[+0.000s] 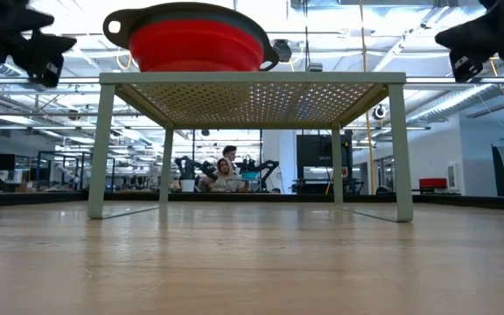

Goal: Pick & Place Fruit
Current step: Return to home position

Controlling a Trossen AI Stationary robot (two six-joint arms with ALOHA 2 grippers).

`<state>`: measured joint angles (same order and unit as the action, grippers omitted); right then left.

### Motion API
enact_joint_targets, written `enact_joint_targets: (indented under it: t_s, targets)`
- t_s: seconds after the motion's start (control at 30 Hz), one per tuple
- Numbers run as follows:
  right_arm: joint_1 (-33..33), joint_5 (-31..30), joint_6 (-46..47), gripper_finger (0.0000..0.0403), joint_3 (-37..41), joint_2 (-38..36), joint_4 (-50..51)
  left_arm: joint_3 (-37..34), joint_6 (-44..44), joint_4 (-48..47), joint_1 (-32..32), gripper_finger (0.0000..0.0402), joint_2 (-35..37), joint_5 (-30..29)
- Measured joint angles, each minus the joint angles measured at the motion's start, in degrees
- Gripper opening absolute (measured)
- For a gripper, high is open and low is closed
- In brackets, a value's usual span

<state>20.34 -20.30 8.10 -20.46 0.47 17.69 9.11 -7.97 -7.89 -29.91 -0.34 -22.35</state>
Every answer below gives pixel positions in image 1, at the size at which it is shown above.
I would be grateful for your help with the white bucket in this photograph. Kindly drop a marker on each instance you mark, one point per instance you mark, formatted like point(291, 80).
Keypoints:
point(187, 185)

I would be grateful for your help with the teal box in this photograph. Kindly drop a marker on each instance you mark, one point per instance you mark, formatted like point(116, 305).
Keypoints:
point(249, 175)

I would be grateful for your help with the black monitor panel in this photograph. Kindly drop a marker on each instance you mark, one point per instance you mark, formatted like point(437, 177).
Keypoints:
point(317, 151)

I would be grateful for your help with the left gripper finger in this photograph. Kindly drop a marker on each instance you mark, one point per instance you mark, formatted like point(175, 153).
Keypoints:
point(53, 46)
point(33, 19)

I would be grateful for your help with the pale green perforated metal shelf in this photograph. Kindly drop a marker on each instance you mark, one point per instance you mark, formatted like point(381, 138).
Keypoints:
point(252, 78)

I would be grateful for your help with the small red box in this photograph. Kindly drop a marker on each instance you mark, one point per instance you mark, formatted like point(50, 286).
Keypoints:
point(433, 183)

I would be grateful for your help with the person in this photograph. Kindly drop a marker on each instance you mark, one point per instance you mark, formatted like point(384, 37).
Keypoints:
point(226, 175)
point(230, 153)

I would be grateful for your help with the red collapsible bowl grey rim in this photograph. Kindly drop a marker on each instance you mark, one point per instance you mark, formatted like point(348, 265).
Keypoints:
point(197, 44)

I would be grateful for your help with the black workstation frame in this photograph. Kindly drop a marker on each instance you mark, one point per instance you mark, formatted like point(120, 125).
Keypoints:
point(59, 152)

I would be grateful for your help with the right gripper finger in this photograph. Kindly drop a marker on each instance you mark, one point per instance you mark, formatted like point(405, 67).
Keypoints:
point(466, 30)
point(457, 46)

